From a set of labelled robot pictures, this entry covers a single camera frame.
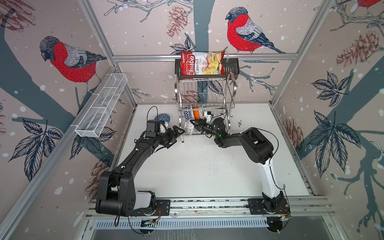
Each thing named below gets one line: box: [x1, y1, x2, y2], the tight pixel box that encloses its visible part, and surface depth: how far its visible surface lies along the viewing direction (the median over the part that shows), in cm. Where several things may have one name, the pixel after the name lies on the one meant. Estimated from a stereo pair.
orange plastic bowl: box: [193, 106, 201, 120], surface depth 100 cm
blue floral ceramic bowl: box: [190, 106, 195, 120], surface depth 100 cm
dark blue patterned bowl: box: [154, 113, 171, 123], surface depth 110 cm
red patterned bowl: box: [183, 106, 193, 120], surface depth 100 cm
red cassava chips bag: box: [180, 50, 225, 76], surface depth 90 cm
